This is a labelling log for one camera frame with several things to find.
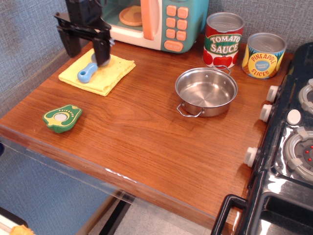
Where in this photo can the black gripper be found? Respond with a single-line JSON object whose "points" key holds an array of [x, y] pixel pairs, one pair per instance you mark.
{"points": [[83, 19]]}

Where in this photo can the blue spoon with grey bowl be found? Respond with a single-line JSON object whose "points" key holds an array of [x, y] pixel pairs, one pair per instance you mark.
{"points": [[84, 76]]}

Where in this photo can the yellow folded rag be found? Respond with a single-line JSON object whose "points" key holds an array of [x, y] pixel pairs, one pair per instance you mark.
{"points": [[103, 80]]}

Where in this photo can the white stove knob top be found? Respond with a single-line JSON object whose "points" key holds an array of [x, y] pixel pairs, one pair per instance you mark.
{"points": [[272, 92]]}

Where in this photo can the white stove knob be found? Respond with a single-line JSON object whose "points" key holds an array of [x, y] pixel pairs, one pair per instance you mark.
{"points": [[272, 92], [265, 112], [250, 156]]}

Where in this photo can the orange plate in microwave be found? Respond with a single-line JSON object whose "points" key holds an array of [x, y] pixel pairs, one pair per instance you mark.
{"points": [[131, 16]]}

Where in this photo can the green toy avocado half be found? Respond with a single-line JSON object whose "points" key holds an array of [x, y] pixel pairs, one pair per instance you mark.
{"points": [[62, 119]]}

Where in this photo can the teal toy microwave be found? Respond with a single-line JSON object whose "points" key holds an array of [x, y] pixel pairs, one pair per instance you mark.
{"points": [[167, 25]]}

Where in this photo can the tomato sauce can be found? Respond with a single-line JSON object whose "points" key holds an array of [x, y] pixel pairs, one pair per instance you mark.
{"points": [[222, 41]]}

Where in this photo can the pineapple slices can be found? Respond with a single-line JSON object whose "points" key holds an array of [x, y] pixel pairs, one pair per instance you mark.
{"points": [[263, 55]]}

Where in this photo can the white stove knob middle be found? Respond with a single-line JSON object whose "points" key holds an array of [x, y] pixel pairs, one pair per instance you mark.
{"points": [[265, 112]]}

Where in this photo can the white stove knob bottom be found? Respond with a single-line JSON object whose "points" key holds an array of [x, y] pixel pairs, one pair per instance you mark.
{"points": [[250, 156]]}

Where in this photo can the black toy stove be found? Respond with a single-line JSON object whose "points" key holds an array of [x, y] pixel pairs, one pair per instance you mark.
{"points": [[280, 188]]}

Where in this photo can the steel pot with handles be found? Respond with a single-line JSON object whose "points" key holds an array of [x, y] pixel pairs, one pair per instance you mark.
{"points": [[205, 92]]}

